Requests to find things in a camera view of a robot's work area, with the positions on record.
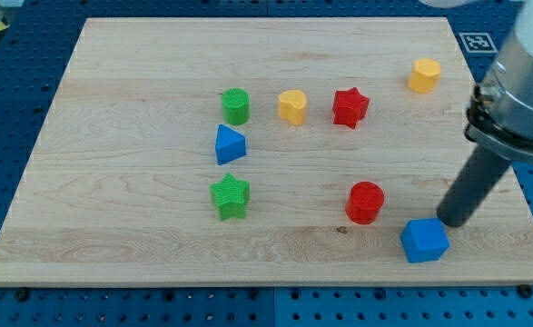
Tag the blue cube block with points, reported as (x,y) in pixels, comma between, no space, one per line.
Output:
(424,240)

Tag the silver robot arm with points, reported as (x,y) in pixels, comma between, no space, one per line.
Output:
(500,114)

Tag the blue triangle block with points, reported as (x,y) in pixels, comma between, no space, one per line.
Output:
(229,145)

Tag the green star block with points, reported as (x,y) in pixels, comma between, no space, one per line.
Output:
(230,197)

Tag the yellow heart block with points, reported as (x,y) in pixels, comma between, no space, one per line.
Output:
(292,106)

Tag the green cylinder block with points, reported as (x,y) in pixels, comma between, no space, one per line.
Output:
(235,106)

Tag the light wooden board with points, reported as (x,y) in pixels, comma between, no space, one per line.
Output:
(116,191)

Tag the red star block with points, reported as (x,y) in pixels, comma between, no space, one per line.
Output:
(349,107)

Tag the red cylinder block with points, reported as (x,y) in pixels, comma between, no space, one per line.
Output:
(364,202)

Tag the yellow hexagon block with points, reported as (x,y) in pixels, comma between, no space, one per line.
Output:
(424,75)

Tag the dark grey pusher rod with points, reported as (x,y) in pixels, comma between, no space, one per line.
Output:
(478,176)

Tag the white fiducial marker tag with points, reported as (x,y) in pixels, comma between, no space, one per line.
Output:
(478,43)

